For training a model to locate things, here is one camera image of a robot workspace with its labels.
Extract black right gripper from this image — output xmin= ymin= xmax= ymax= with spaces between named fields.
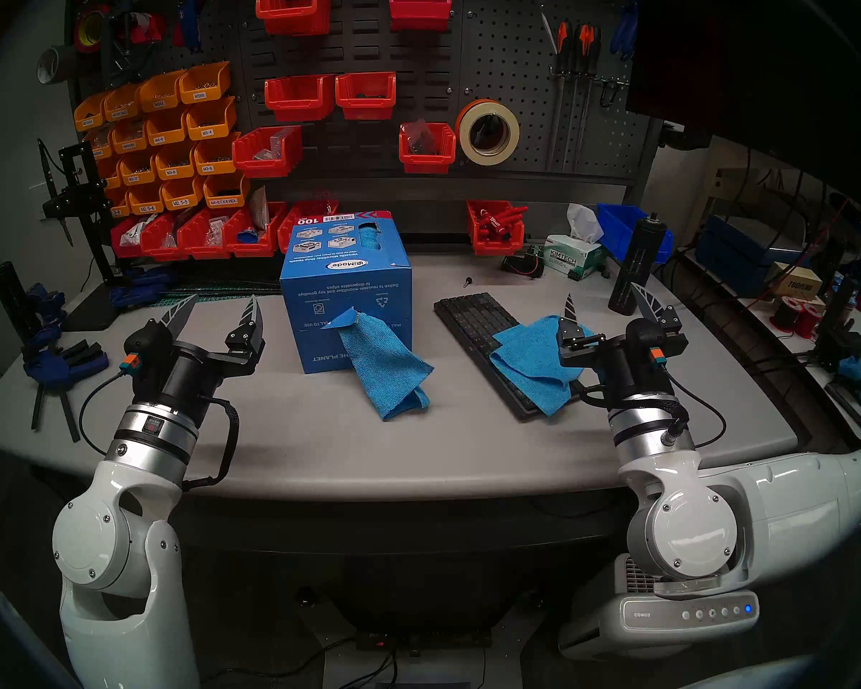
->
xmin=557 ymin=282 xmax=690 ymax=408

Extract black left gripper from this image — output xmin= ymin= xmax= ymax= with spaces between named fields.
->
xmin=133 ymin=294 xmax=266 ymax=417

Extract blue microfiber shop towel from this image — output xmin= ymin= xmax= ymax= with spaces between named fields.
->
xmin=489 ymin=314 xmax=595 ymax=417
xmin=326 ymin=307 xmax=435 ymax=421

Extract blue shop towel box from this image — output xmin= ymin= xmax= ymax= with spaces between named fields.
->
xmin=280 ymin=210 xmax=413 ymax=375

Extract black cylindrical bottle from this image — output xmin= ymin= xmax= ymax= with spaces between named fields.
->
xmin=608 ymin=212 xmax=668 ymax=317

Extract Kimtech tissue box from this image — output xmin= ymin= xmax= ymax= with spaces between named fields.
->
xmin=542 ymin=203 xmax=609 ymax=281

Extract blue plastic bin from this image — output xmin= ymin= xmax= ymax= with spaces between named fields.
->
xmin=598 ymin=203 xmax=675 ymax=265

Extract red bin with white bags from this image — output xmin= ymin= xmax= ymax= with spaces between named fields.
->
xmin=111 ymin=217 xmax=160 ymax=259

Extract red bin with markers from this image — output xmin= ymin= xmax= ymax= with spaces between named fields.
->
xmin=466 ymin=200 xmax=529 ymax=256

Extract black computer keyboard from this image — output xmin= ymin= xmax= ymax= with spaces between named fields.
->
xmin=434 ymin=293 xmax=588 ymax=423

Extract red bin with red mesh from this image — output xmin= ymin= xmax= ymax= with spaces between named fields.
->
xmin=278 ymin=198 xmax=342 ymax=254

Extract dark blue storage box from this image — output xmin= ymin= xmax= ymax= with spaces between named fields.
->
xmin=695 ymin=214 xmax=826 ymax=297

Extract blue black bar clamp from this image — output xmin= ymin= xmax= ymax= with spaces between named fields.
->
xmin=25 ymin=282 xmax=69 ymax=344
xmin=23 ymin=339 xmax=110 ymax=443

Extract red bin with clear bags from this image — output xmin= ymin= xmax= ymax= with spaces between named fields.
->
xmin=232 ymin=125 xmax=304 ymax=179

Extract black metal stand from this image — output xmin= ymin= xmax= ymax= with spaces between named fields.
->
xmin=37 ymin=139 xmax=123 ymax=283

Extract small cardboard box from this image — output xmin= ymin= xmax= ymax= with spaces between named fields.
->
xmin=766 ymin=262 xmax=824 ymax=302

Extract black rectangular block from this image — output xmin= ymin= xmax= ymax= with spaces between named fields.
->
xmin=0 ymin=261 xmax=35 ymax=347

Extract beige masking tape roll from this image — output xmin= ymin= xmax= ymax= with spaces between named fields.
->
xmin=456 ymin=98 xmax=522 ymax=167

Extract red bin with black parts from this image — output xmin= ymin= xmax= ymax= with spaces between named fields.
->
xmin=399 ymin=121 xmax=457 ymax=174

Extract dark grey pegboard panel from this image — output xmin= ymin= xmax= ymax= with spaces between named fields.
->
xmin=68 ymin=0 xmax=664 ymax=193

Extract black monitor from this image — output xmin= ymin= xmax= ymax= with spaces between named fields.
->
xmin=626 ymin=0 xmax=861 ymax=207

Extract red white packet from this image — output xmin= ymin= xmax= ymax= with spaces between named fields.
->
xmin=118 ymin=11 xmax=167 ymax=46

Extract red yellow tape roll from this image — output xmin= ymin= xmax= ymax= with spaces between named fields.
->
xmin=73 ymin=4 xmax=112 ymax=54

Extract white air purifier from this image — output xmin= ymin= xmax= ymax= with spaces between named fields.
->
xmin=558 ymin=551 xmax=760 ymax=661

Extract deep red plastic storage bin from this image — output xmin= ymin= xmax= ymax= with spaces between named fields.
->
xmin=389 ymin=0 xmax=453 ymax=33

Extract black power strip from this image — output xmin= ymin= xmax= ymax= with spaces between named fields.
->
xmin=355 ymin=630 xmax=492 ymax=652

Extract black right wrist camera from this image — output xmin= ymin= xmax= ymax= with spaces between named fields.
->
xmin=626 ymin=319 xmax=672 ymax=380

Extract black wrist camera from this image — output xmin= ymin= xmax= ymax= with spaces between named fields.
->
xmin=120 ymin=320 xmax=174 ymax=398
xmin=626 ymin=319 xmax=672 ymax=380

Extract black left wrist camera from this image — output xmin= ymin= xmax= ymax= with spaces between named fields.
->
xmin=120 ymin=320 xmax=174 ymax=398

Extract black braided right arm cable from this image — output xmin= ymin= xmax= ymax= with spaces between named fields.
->
xmin=578 ymin=368 xmax=728 ymax=450

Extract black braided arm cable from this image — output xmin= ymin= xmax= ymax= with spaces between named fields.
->
xmin=181 ymin=397 xmax=241 ymax=491
xmin=578 ymin=368 xmax=728 ymax=450

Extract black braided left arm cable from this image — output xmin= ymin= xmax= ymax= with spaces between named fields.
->
xmin=181 ymin=397 xmax=241 ymax=491

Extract black handled screwdriver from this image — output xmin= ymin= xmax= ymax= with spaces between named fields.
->
xmin=581 ymin=24 xmax=605 ymax=166

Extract blue handled pliers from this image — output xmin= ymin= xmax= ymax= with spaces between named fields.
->
xmin=610 ymin=0 xmax=641 ymax=58

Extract grey duct tape roll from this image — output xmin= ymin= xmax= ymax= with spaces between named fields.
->
xmin=36 ymin=45 xmax=80 ymax=85

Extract blue handled hand tool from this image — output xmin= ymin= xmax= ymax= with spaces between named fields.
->
xmin=176 ymin=0 xmax=205 ymax=52

